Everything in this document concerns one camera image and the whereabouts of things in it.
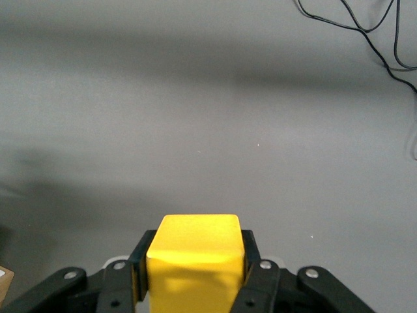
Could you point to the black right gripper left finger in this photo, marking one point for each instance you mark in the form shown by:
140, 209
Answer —
107, 287

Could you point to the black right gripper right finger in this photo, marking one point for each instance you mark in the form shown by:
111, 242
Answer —
280, 290

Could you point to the yellow cube block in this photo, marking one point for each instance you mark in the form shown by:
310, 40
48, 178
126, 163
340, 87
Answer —
195, 247

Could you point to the dark grey table cover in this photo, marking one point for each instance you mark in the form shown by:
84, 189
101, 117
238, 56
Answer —
195, 130

